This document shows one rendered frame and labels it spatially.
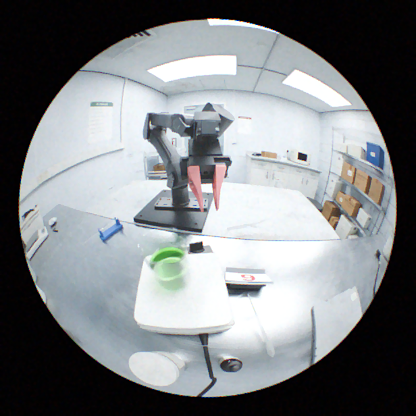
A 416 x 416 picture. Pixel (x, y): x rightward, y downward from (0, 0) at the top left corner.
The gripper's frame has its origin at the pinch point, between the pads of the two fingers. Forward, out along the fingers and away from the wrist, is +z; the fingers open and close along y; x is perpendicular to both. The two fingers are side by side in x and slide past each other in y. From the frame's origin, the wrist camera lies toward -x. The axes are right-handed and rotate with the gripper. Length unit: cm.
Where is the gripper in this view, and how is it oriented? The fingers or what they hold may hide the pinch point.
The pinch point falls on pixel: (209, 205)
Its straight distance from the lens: 23.7
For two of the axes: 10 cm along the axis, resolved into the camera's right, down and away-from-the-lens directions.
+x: -0.8, 3.6, 9.3
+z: 1.0, 9.3, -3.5
